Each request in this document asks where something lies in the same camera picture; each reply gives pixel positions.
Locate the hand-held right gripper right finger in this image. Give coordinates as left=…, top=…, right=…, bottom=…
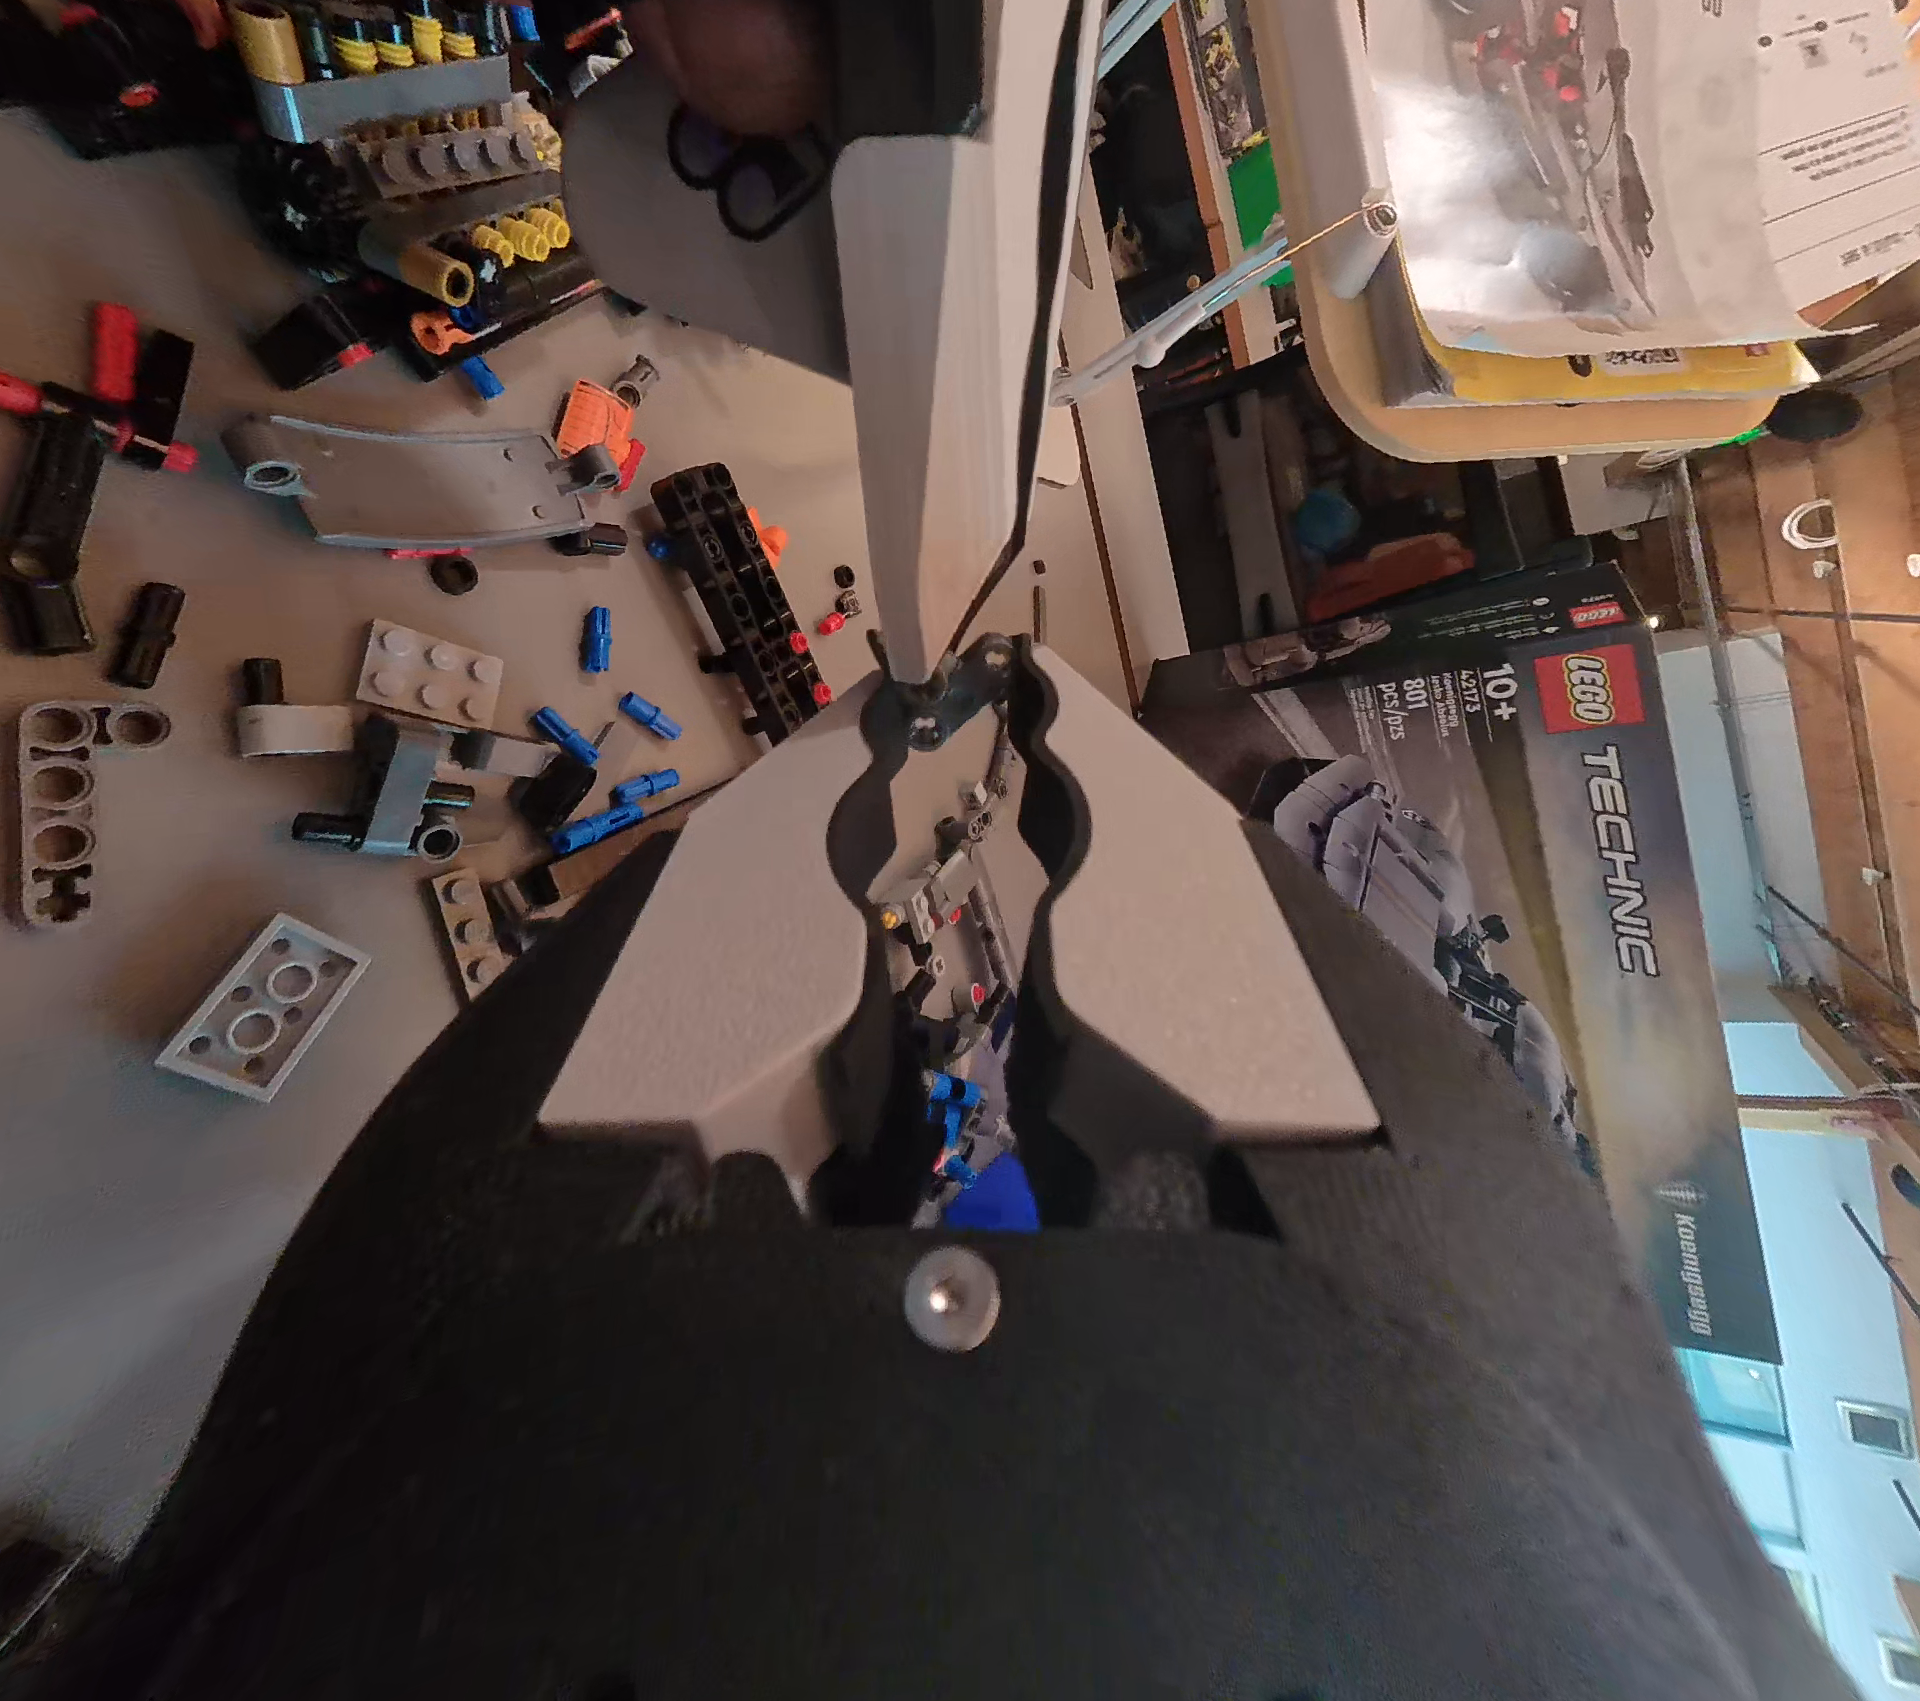
left=1016, top=642, right=1381, bottom=1229

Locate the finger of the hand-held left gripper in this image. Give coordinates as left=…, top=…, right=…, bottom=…
left=829, top=0, right=1113, bottom=692
left=1067, top=0, right=1130, bottom=298

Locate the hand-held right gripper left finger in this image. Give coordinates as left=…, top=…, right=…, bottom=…
left=535, top=666, right=918, bottom=1229

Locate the black lego frame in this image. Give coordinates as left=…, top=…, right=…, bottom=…
left=648, top=464, right=840, bottom=743

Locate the dark grey lego connector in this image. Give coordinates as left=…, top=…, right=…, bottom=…
left=861, top=634, right=1037, bottom=752

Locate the lego car chassis assembly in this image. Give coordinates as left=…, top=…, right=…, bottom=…
left=0, top=0, right=641, bottom=383

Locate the orange striped lego panel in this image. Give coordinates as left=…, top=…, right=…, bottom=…
left=552, top=378, right=641, bottom=460

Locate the lego set box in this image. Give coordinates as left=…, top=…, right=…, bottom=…
left=1148, top=560, right=1788, bottom=1364

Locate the light grey studded lego plate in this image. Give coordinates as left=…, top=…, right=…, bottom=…
left=355, top=618, right=505, bottom=721

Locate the lego instruction booklet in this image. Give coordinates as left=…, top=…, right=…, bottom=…
left=1320, top=0, right=1920, bottom=405

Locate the loose grey curved lego panel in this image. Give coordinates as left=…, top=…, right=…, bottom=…
left=221, top=413, right=631, bottom=556

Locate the white book stand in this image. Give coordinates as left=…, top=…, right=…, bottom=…
left=1042, top=0, right=1824, bottom=466

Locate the blue bin holding plastic bags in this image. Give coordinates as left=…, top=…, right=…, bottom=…
left=936, top=1154, right=1042, bottom=1236

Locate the grey lego cylinder bracket assembly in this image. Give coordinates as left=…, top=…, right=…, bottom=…
left=871, top=830, right=1020, bottom=1088

